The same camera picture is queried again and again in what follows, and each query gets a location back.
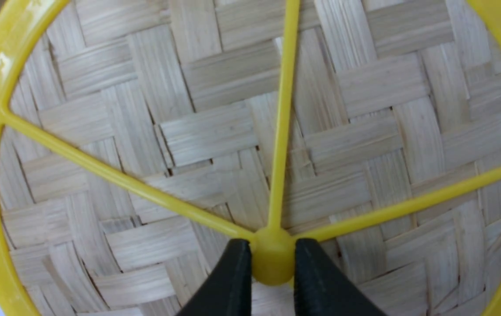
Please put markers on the yellow woven bamboo steamer lid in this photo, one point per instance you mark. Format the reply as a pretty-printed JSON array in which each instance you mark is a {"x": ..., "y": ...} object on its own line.
[{"x": 137, "y": 137}]

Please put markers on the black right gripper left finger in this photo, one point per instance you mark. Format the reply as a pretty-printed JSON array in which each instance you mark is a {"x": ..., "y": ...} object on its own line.
[{"x": 228, "y": 289}]

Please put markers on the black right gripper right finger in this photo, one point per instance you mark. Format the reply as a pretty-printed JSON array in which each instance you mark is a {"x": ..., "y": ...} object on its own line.
[{"x": 321, "y": 289}]

